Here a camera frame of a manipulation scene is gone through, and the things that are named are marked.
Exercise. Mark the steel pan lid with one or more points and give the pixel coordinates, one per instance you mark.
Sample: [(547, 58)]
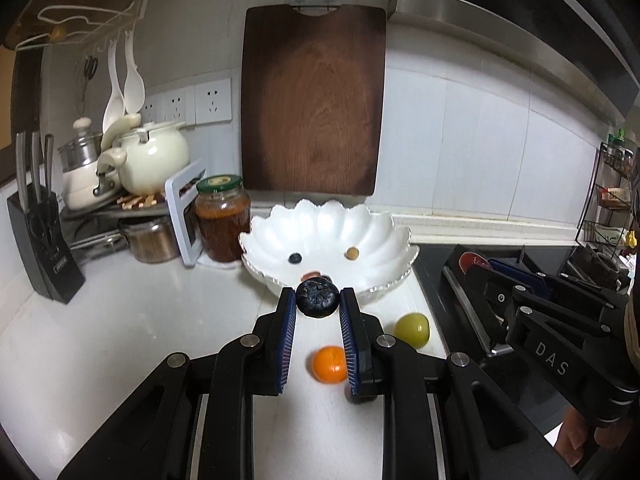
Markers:
[(95, 242)]

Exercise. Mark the green round fruit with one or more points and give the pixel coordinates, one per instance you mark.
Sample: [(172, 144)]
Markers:
[(412, 329)]

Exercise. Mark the tan longan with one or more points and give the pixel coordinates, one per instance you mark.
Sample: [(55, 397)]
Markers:
[(353, 253)]

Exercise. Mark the black gas stove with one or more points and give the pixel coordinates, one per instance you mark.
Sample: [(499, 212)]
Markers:
[(450, 320)]

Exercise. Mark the cream ceramic pot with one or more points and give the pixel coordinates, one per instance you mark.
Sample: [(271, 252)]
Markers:
[(150, 160)]

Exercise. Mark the wooden trivet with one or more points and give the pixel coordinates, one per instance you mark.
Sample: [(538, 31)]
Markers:
[(137, 201)]

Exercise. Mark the black scissors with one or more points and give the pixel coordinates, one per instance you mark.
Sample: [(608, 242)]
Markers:
[(90, 67)]

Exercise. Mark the black steel range hood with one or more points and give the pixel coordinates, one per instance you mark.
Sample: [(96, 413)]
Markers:
[(500, 10)]

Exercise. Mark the white scalloped bowl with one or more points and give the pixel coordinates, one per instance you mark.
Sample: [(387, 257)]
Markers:
[(325, 230)]

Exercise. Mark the stainless steel pot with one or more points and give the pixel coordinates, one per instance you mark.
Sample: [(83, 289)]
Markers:
[(150, 242)]

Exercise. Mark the green capped bottle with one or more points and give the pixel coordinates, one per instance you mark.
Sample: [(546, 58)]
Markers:
[(619, 137)]

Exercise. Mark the white kitchen shelf rack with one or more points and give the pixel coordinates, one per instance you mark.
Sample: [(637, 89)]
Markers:
[(175, 225)]

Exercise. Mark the orange mandarin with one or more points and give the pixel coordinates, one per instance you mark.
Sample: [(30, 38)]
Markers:
[(329, 364)]

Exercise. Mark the dark wooden cutting board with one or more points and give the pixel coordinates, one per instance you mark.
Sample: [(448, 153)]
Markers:
[(312, 100)]

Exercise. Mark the black knife block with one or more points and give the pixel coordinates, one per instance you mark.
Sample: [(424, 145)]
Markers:
[(45, 255)]

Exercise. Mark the glass jar with green lid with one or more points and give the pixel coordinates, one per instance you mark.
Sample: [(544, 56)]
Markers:
[(222, 225)]

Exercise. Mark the person's right hand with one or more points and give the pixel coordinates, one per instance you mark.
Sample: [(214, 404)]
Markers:
[(572, 435)]

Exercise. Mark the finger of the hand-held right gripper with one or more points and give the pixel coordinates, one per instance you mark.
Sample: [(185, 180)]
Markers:
[(500, 300), (520, 272)]

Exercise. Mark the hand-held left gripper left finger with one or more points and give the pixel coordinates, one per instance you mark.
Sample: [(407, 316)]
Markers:
[(286, 350)]

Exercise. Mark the dark brown window frame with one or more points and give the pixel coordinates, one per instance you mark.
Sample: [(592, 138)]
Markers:
[(20, 100)]

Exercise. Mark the white rice spoon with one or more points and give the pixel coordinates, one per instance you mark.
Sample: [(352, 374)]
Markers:
[(134, 87), (114, 107)]

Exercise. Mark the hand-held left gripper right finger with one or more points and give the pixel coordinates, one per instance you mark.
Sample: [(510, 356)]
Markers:
[(348, 355)]

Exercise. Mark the small yellow item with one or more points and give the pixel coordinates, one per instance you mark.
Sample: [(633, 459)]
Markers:
[(633, 238)]

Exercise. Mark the steel pot with white knob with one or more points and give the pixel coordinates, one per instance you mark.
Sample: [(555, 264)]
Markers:
[(82, 152)]

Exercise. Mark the blueberry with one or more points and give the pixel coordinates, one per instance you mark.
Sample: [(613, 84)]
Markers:
[(295, 258), (317, 300)]

